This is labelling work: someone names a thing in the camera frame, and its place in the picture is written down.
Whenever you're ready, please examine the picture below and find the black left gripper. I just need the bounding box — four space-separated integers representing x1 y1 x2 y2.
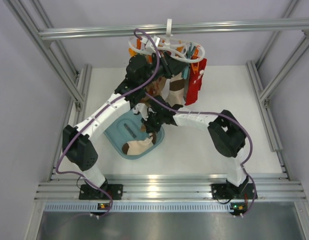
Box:
138 49 188 88

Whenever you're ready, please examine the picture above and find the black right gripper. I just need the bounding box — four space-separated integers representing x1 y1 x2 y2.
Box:
141 110 165 134

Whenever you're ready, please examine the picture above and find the white round clip hanger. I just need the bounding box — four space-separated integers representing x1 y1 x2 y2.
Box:
128 18 206 64

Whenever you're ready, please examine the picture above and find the orange clothes peg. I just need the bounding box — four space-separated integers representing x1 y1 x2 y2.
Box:
190 62 200 75

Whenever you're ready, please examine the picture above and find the argyle beige orange sock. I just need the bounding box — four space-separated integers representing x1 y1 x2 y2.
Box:
144 77 167 97

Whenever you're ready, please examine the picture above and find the cream brown sock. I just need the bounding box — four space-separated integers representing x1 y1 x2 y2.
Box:
165 73 185 106

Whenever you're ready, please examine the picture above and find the red sock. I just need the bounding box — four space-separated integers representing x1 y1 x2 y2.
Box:
185 58 207 106

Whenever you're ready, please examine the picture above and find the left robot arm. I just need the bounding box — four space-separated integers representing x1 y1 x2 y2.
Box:
61 51 187 199

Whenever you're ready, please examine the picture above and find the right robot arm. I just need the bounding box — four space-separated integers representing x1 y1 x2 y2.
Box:
142 96 252 200

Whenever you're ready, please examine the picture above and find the teal clothes peg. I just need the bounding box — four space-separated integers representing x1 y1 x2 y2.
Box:
186 44 197 59

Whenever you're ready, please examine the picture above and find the teal plastic basin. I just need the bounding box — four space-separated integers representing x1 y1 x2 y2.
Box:
104 110 165 160

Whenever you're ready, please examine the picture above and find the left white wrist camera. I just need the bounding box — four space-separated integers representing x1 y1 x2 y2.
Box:
141 35 161 53

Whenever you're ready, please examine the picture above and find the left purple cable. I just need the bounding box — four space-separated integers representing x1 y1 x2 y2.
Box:
54 28 168 218

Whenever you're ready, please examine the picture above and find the perforated cable tray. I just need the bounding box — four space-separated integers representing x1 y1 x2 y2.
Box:
44 202 234 213

